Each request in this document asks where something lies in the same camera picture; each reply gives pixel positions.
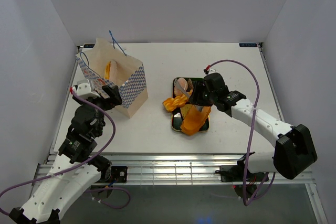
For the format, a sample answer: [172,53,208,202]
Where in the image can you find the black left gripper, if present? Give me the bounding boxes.
[73,84,122,136]

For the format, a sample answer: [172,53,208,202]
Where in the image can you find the pink round donut bread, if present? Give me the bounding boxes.
[174,78,193,96]

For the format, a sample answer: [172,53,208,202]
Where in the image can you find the long cream-filled bread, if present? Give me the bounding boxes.
[104,60,118,83]

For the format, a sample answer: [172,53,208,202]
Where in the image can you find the blue checkered paper bag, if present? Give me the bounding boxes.
[75,34,148,118]

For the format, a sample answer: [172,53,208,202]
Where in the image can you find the metal tongs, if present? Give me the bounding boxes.
[174,79,203,112]

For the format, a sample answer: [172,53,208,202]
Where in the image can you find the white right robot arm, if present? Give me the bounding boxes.
[189,73,318,180]

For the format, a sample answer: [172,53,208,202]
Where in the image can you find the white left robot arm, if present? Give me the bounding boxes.
[8,81,122,223]

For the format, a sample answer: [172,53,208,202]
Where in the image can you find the yellow-green bread slice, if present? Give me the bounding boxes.
[180,104,193,118]

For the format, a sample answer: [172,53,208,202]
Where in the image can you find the large orange flat bread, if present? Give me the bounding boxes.
[181,105,211,136]

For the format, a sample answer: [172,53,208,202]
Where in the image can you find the twisted orange bread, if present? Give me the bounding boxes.
[162,95,188,112]

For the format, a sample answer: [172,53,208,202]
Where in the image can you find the black gold-rimmed tray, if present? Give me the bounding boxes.
[171,78,209,133]

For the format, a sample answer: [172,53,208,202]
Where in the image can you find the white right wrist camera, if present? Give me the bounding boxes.
[203,65,217,75]

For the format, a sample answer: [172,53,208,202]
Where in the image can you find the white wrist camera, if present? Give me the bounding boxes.
[203,65,217,75]
[70,79,100,100]

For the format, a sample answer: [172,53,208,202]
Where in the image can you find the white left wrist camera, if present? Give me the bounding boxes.
[70,79,100,100]

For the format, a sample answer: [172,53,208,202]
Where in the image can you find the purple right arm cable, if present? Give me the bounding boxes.
[208,59,276,206]

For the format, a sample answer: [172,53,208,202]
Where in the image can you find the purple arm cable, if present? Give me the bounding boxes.
[0,92,117,214]
[208,59,276,206]

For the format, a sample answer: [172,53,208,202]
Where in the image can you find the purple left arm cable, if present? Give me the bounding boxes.
[0,92,117,214]

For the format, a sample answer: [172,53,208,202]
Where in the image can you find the aluminium frame rail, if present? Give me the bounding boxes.
[33,153,316,187]

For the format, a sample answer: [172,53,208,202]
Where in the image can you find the left black motor mount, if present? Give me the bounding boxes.
[102,166,128,184]

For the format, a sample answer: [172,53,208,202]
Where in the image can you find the black motor mount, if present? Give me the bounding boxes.
[215,165,244,182]
[102,166,128,184]

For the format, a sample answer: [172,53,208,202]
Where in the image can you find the right black motor mount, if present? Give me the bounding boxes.
[215,165,244,182]

